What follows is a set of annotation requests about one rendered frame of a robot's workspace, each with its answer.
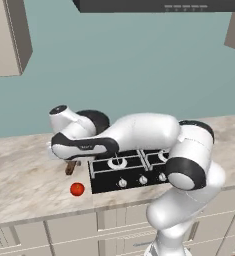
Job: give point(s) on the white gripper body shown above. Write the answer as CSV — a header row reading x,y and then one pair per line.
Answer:
x,y
51,150

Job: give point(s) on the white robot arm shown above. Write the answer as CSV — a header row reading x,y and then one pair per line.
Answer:
x,y
145,131

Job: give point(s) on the red tomato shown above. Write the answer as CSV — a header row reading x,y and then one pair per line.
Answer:
x,y
77,189

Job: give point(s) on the black gas hob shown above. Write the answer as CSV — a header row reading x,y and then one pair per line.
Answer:
x,y
105,180

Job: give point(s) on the beige drawer front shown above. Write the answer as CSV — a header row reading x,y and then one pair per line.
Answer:
x,y
0,237
55,228
227,203
125,216

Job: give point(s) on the silver hob knob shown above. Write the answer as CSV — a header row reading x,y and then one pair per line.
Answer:
x,y
122,182
143,180
162,177

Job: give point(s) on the dark extractor hood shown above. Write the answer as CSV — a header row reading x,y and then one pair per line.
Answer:
x,y
129,5

